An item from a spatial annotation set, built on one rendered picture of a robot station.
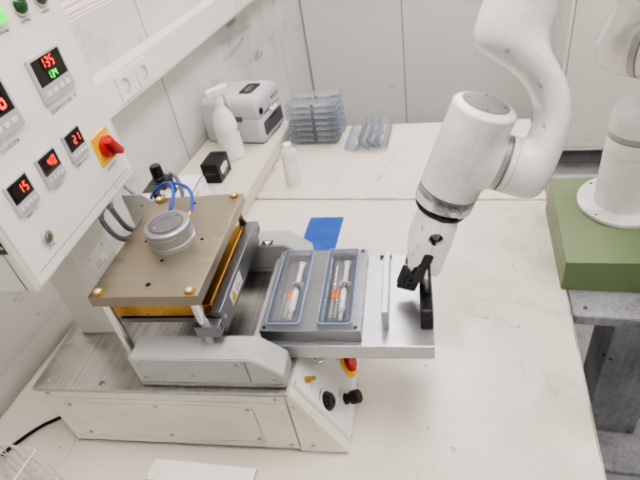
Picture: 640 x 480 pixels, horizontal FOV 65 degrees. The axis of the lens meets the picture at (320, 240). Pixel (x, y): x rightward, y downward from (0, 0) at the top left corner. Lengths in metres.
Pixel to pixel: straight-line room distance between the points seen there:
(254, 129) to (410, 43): 1.64
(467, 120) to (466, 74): 2.65
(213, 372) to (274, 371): 0.10
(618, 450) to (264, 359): 1.34
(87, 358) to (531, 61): 0.86
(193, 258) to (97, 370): 0.29
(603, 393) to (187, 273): 1.32
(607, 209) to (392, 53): 2.19
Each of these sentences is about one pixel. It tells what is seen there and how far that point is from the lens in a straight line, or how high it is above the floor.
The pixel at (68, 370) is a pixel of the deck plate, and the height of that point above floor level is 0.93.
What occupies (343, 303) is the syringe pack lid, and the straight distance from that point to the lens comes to 0.82.
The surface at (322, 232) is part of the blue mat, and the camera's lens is 1.40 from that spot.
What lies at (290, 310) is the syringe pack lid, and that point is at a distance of 0.83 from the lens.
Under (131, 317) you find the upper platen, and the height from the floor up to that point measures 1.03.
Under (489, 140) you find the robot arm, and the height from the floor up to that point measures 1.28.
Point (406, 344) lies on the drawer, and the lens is 0.80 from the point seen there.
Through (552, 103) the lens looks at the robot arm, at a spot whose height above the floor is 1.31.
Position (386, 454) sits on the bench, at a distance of 0.95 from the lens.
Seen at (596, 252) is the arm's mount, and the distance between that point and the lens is 1.21.
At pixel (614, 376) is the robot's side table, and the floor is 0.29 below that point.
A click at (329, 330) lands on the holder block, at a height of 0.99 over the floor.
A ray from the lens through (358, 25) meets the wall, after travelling 3.25.
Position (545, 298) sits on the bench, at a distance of 1.20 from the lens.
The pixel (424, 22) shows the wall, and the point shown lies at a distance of 3.21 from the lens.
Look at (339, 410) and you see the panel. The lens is 0.95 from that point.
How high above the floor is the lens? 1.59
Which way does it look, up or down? 37 degrees down
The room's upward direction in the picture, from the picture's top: 11 degrees counter-clockwise
